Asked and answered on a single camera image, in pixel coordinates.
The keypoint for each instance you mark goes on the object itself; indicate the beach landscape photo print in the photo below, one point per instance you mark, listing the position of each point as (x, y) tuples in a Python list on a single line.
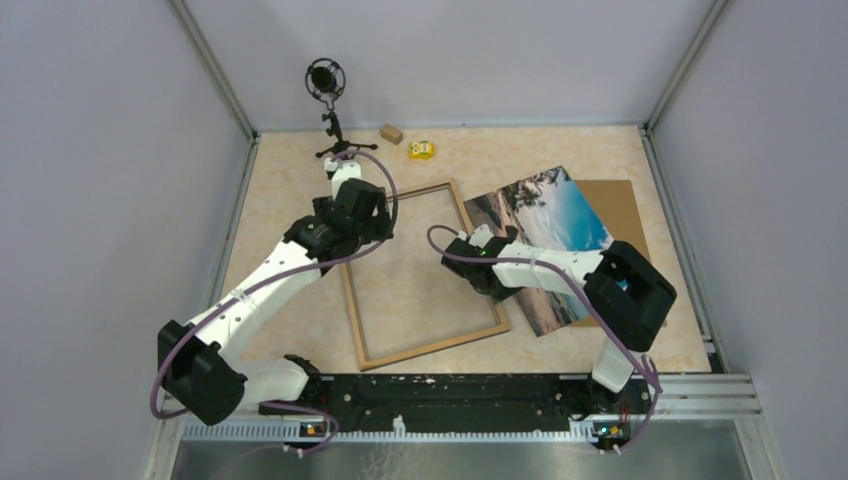
[(549, 211)]

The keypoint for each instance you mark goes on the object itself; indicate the aluminium frame rail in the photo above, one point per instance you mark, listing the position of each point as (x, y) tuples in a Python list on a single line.
[(687, 401)]

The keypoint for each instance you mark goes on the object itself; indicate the yellow toy car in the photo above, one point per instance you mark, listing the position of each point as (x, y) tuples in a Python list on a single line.
[(421, 150)]

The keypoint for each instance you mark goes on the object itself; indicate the wooden picture frame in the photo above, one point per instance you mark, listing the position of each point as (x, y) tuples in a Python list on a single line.
[(402, 303)]

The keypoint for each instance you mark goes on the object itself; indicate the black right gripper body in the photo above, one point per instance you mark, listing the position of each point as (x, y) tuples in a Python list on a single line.
[(498, 294)]

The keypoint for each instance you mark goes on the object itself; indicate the small wooden block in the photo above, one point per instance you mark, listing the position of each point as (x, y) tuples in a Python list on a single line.
[(391, 134)]

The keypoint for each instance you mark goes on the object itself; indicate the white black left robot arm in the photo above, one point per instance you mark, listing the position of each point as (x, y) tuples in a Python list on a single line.
[(198, 360)]

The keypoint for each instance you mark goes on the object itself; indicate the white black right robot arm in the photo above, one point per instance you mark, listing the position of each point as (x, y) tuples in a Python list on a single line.
[(618, 286)]

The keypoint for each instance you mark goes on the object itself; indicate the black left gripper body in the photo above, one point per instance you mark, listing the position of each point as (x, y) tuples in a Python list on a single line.
[(376, 225)]

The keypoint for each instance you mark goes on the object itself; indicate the black microphone on tripod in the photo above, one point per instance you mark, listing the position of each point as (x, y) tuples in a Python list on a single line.
[(325, 81)]

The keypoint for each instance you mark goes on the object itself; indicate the brown cardboard backing board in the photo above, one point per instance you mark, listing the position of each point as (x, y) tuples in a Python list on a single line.
[(614, 203)]

